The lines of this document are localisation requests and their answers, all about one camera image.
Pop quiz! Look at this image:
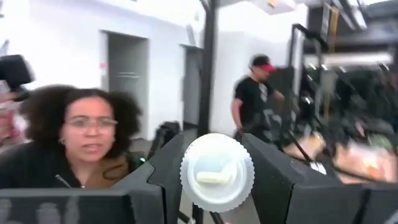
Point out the person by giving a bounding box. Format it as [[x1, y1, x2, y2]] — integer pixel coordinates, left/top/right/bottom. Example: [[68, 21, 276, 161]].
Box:
[[0, 85, 144, 189], [230, 53, 285, 144]]

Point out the grey door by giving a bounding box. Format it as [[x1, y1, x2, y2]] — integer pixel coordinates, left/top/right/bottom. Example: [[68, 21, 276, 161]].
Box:
[[99, 30, 150, 138], [182, 44, 203, 127]]

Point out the black bag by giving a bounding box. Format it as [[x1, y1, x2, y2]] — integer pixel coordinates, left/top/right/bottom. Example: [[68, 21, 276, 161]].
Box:
[[147, 121, 182, 160]]

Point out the wooden table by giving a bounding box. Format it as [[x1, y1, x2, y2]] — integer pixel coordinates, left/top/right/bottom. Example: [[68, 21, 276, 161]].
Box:
[[283, 132, 326, 161], [334, 141, 398, 185]]

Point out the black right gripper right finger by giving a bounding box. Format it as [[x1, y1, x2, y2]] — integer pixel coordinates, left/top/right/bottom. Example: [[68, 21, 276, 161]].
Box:
[[243, 133, 340, 224]]

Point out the black video camera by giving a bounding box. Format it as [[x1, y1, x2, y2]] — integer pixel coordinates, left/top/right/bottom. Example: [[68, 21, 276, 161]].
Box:
[[0, 54, 35, 102]]

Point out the small amber pill bottle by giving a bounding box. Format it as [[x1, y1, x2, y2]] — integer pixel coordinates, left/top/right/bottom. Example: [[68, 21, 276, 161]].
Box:
[[179, 133, 256, 218]]

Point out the black upright post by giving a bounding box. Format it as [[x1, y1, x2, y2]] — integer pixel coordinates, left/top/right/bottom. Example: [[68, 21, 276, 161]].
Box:
[[198, 0, 219, 136]]

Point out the black shelf frame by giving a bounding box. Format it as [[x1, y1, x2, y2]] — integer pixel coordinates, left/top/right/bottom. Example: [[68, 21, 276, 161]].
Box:
[[289, 0, 398, 73]]

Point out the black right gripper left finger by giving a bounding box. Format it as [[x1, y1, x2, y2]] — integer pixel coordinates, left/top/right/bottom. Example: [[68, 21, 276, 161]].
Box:
[[113, 134, 185, 224]]

